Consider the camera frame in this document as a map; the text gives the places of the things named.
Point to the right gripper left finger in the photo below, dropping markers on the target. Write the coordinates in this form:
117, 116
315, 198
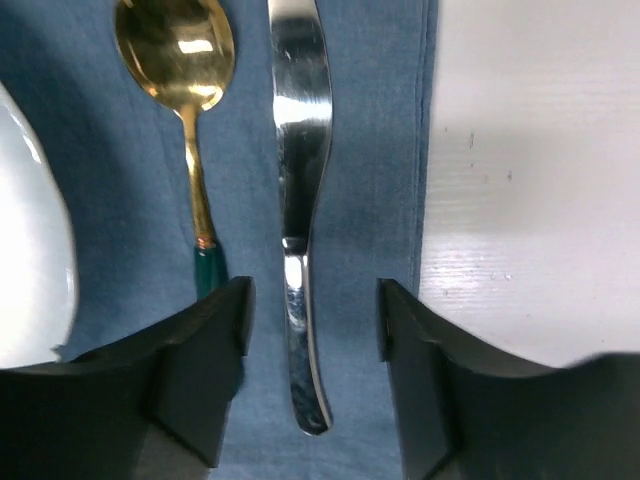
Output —
153, 405

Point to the white bowl plate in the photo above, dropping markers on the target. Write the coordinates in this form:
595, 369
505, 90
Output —
39, 284

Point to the blue cloth napkin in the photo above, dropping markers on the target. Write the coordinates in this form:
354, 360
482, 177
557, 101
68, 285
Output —
118, 159

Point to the gold spoon green handle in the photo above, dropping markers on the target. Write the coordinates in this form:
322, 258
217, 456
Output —
182, 54

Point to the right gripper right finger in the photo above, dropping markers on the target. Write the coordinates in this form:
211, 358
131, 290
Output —
465, 409

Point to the silver table knife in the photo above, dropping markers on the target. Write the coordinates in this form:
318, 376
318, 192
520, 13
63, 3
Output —
303, 114

